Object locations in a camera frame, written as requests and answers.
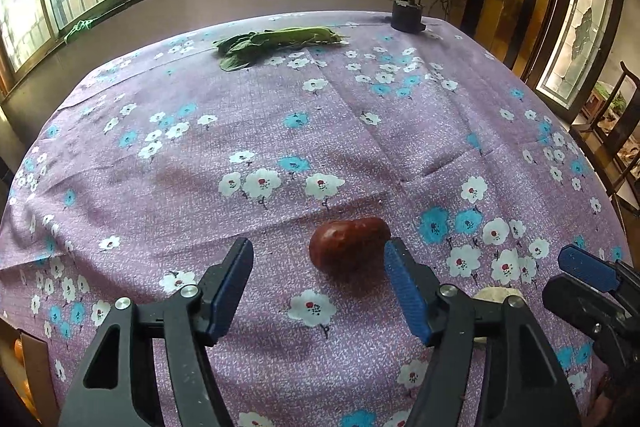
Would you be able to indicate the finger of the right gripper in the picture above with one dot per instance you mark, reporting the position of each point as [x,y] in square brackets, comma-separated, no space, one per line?
[614,278]
[610,318]

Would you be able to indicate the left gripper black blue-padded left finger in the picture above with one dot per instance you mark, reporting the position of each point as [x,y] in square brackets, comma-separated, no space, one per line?
[115,383]

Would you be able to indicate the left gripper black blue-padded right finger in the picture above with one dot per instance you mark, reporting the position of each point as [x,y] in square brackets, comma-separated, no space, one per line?
[523,384]

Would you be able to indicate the dark red jujube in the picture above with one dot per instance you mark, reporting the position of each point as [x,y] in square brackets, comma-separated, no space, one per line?
[342,247]

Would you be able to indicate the orange tangerine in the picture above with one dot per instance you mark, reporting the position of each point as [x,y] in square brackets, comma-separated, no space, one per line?
[19,351]

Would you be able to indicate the cardboard box tray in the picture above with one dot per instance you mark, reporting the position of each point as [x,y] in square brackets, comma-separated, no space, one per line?
[27,393]

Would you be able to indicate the white yam piece far right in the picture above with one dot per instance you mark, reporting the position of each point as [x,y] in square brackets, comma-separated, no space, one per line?
[496,313]

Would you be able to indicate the dark wooden chair right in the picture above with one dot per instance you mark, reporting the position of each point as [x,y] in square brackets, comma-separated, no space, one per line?
[610,137]

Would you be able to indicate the wooden door glass panel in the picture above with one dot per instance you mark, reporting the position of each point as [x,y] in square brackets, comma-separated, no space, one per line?
[577,38]

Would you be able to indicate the purple floral tablecloth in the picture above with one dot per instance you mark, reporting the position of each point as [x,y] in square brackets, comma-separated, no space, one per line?
[158,160]

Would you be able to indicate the small dark jar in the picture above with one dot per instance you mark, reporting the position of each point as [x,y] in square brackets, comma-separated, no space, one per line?
[407,16]

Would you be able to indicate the green leafy vegetable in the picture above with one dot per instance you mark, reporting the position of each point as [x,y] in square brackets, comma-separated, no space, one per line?
[245,50]

